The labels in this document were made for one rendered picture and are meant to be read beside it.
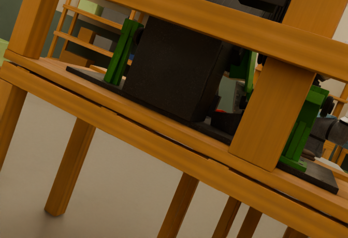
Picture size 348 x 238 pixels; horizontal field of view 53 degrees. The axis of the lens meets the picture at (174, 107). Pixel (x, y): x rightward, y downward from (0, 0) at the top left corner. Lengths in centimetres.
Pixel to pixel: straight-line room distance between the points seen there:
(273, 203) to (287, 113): 26
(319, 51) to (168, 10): 46
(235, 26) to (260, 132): 31
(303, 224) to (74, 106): 84
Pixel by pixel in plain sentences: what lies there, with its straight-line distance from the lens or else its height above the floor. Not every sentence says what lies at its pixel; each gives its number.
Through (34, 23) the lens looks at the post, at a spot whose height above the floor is 102.
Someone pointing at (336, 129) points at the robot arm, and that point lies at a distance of 194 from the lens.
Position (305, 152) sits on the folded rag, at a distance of 160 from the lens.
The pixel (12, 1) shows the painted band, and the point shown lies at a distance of 942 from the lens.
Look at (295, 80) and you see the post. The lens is 103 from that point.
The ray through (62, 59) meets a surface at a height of 33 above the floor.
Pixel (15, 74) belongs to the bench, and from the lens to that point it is 150.
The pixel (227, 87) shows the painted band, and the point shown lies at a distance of 704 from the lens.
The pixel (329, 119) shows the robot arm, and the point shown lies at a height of 110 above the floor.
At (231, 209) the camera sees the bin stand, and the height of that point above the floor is 48.
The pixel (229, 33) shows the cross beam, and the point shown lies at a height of 120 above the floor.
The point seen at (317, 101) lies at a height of 112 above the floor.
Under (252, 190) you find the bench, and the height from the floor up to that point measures 81.
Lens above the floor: 106
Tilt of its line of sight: 6 degrees down
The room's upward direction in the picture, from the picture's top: 22 degrees clockwise
